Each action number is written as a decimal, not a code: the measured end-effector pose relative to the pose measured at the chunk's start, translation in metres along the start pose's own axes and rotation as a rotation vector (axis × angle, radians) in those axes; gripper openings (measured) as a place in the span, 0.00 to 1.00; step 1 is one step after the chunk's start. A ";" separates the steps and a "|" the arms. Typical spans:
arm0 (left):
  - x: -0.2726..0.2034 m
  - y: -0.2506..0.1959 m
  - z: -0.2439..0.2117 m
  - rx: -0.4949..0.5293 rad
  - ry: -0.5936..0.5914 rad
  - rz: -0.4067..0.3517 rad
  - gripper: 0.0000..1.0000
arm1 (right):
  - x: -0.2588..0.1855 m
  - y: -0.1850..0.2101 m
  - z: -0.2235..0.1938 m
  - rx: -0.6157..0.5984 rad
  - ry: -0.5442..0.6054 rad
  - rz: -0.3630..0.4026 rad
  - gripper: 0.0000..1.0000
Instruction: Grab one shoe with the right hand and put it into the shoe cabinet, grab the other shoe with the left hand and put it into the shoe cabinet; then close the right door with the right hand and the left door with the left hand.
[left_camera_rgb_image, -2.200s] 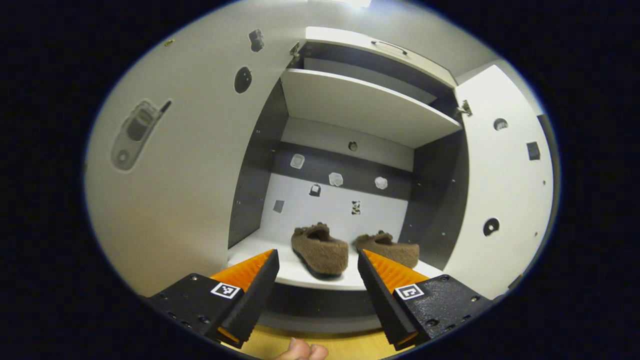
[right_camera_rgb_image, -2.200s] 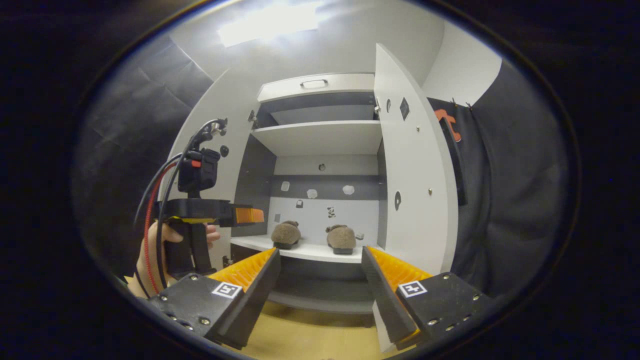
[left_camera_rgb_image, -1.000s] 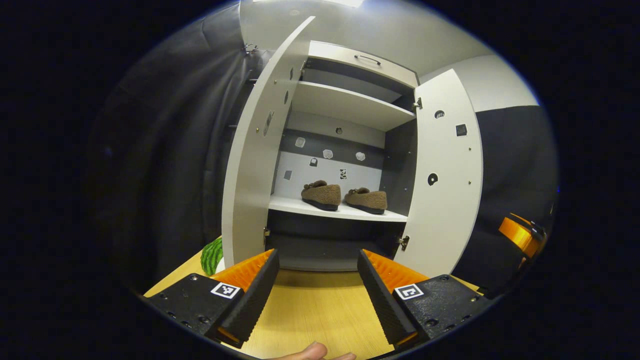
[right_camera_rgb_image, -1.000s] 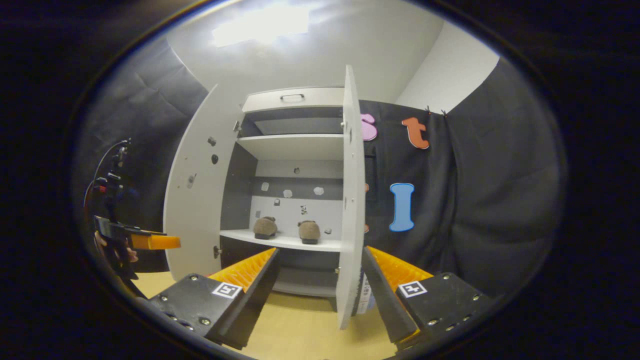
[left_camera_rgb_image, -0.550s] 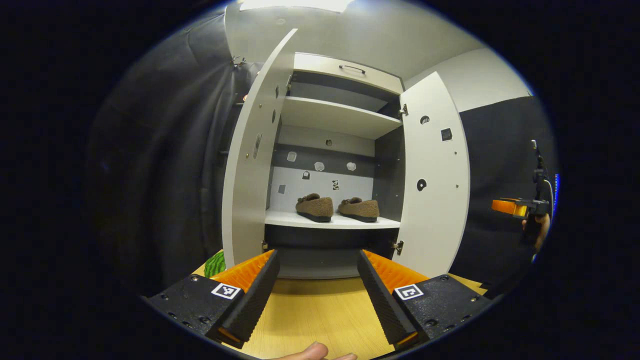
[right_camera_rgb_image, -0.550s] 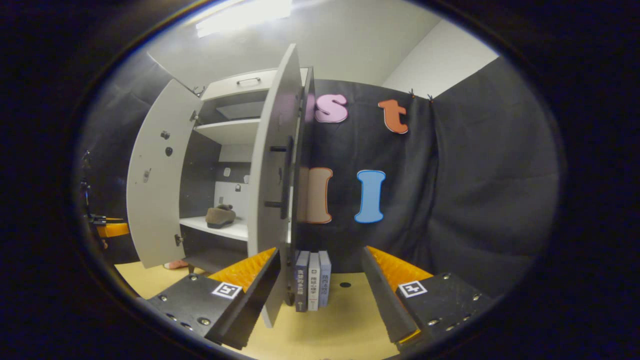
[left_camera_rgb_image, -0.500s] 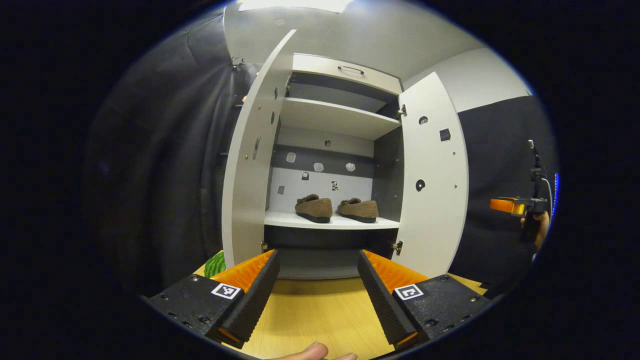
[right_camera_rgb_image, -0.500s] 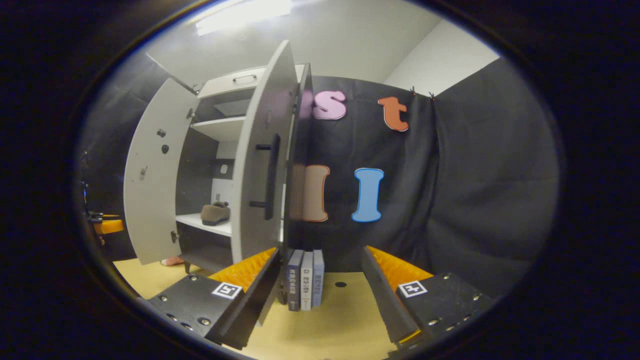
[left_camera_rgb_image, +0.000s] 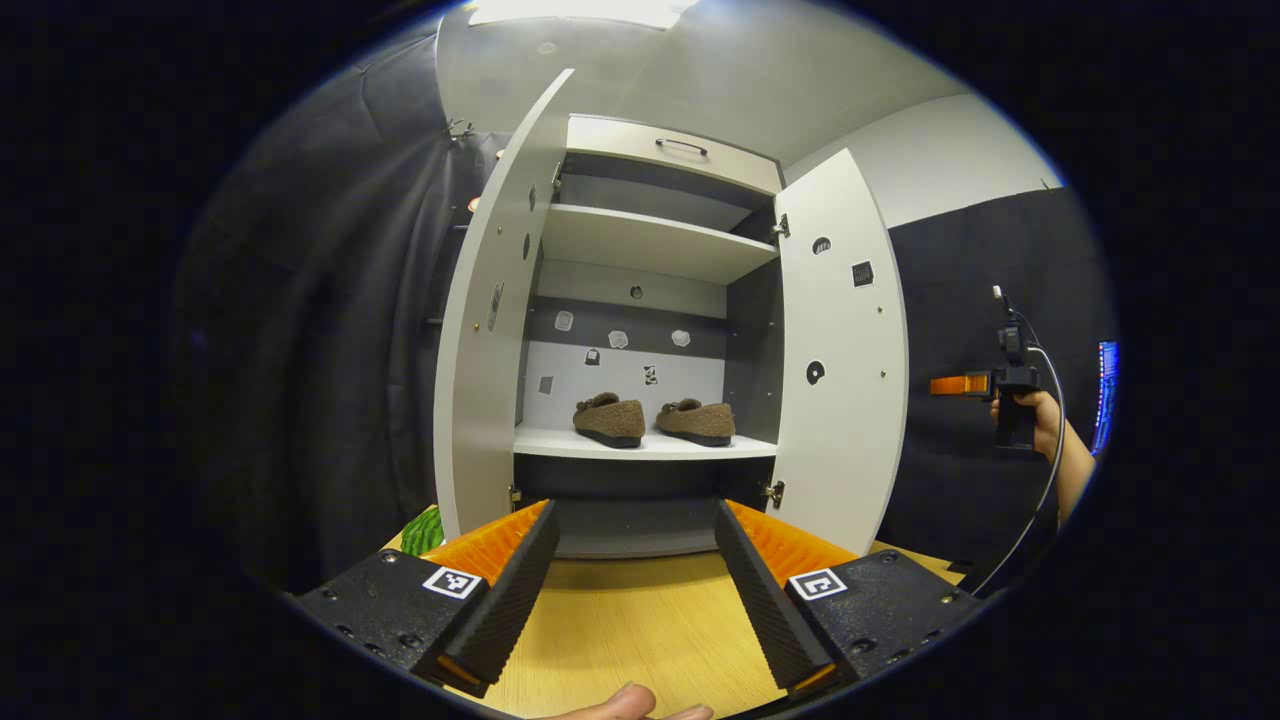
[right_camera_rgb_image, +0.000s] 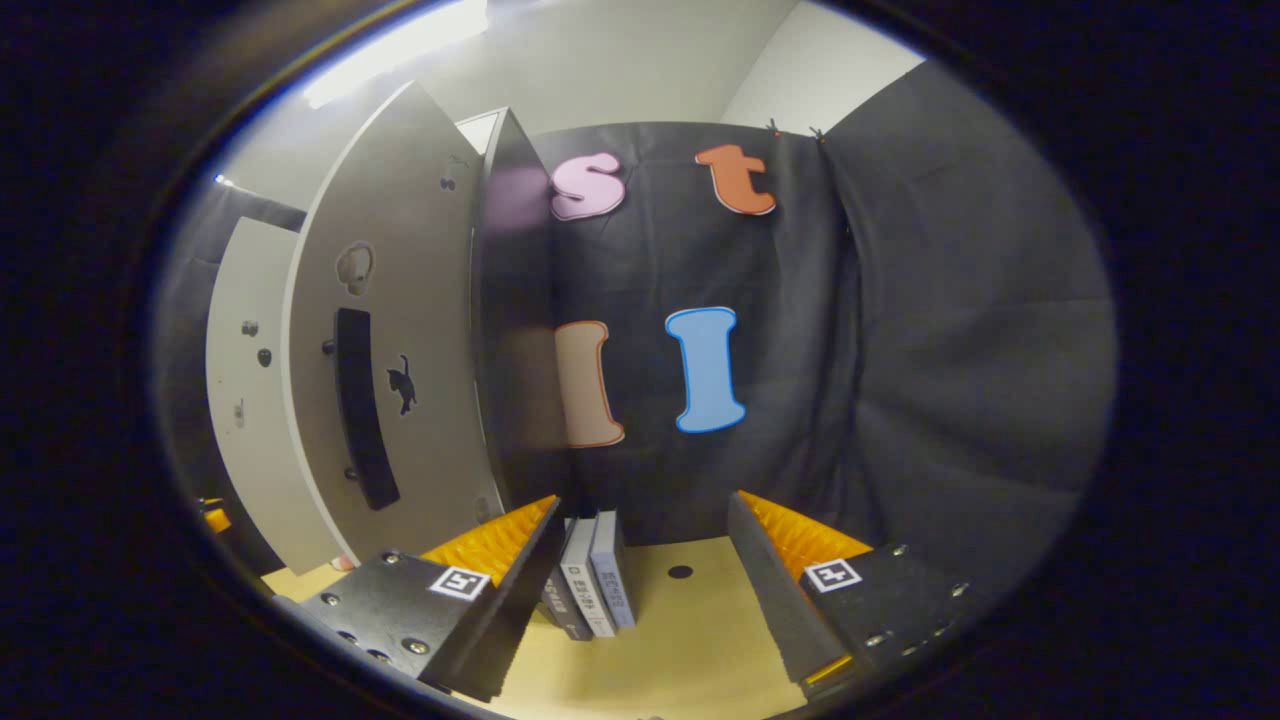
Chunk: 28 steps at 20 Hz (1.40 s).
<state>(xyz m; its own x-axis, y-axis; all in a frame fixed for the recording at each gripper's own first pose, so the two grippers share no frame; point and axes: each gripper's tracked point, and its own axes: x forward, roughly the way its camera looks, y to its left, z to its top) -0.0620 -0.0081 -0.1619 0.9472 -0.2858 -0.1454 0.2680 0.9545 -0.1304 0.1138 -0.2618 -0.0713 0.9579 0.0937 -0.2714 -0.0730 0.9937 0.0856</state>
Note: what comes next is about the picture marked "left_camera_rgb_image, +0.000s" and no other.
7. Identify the white cabinet drawer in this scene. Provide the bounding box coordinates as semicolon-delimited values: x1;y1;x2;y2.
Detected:
565;113;784;197

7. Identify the brown fuzzy shoe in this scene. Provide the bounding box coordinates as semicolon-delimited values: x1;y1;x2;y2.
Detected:
572;392;647;449
656;398;737;448

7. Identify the white cabinet door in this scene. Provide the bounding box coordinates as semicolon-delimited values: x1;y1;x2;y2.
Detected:
773;148;910;557
432;68;577;543

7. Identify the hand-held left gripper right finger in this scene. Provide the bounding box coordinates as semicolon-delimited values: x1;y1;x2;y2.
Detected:
714;498;987;700

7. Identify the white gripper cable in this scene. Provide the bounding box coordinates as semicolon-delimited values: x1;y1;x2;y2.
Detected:
965;320;1068;598

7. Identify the green striped object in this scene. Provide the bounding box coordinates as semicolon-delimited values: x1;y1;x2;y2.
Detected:
400;506;447;559

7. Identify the ceiling light panel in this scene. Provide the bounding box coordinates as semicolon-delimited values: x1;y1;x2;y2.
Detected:
468;0;701;29

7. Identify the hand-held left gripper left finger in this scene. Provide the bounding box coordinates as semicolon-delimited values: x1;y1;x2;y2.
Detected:
290;499;562;700

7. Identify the white grey shoe cabinet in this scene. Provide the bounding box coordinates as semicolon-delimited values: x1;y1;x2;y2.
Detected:
512;113;786;559

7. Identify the lit blue screen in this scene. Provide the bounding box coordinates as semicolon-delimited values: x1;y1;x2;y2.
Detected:
1093;340;1120;458

